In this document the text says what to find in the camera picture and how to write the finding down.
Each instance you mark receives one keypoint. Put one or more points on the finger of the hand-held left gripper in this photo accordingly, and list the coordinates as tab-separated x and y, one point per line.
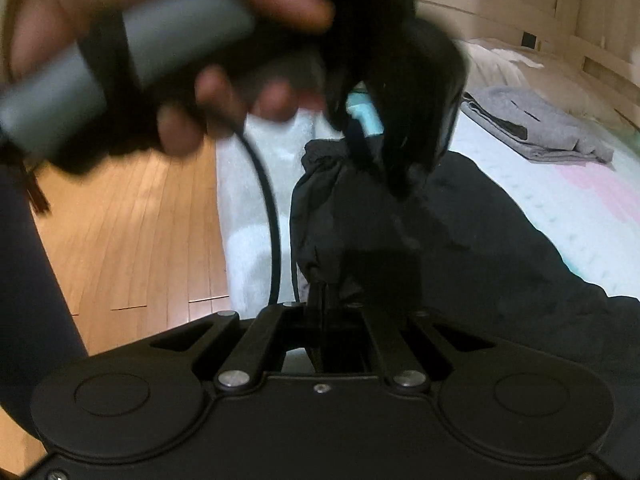
407	170
361	142

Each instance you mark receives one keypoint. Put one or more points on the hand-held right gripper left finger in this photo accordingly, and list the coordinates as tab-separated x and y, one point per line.
316	320

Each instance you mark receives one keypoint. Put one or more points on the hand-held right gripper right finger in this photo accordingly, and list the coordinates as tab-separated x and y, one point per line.
381	332

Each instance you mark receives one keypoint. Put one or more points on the black pants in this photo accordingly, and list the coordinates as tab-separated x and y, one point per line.
475	240

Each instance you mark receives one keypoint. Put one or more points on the cream bedding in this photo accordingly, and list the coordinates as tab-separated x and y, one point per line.
495	65

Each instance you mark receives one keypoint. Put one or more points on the grey folded clothing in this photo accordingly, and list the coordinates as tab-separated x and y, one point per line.
540	120

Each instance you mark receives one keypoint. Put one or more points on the floral printed blanket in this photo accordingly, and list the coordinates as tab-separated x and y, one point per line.
560	195

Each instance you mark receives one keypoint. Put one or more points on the person's leg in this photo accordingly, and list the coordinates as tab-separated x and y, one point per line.
30	285

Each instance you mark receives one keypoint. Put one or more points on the black wall socket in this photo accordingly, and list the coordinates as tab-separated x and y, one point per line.
529	38

